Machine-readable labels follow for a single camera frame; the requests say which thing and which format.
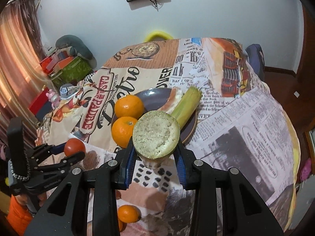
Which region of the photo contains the red tomato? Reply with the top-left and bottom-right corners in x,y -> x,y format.
64,138 -> 86,157

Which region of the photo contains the small orange on tablecloth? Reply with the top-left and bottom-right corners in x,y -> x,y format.
118,205 -> 141,223

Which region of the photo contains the red box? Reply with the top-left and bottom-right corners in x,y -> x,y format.
28,87 -> 52,122

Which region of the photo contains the orange with green stem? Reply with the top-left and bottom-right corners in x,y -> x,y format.
111,117 -> 138,148

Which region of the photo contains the pink toy figurine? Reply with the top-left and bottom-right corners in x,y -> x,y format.
46,89 -> 61,110

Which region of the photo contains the orange with sticker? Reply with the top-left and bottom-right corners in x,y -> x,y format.
114,95 -> 145,119

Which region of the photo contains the printed newspaper tablecloth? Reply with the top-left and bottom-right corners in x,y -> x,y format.
36,38 -> 301,230

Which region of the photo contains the green patterned box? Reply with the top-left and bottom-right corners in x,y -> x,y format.
49,56 -> 93,88

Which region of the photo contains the dark purple plate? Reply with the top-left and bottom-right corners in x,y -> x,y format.
111,87 -> 198,146

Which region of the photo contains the pink curtain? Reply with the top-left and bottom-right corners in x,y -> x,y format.
1,0 -> 52,147

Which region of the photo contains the grey plush pillow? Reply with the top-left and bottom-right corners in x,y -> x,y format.
55,35 -> 97,69

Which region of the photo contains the peeled pomelo segment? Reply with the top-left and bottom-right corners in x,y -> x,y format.
158,87 -> 184,114

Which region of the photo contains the brown wooden door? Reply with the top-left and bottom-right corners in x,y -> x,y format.
296,5 -> 314,83

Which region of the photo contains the dark blue chair back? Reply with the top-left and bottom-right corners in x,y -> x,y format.
245,44 -> 265,82

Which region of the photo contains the yellow round object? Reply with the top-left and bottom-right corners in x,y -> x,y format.
144,30 -> 173,43

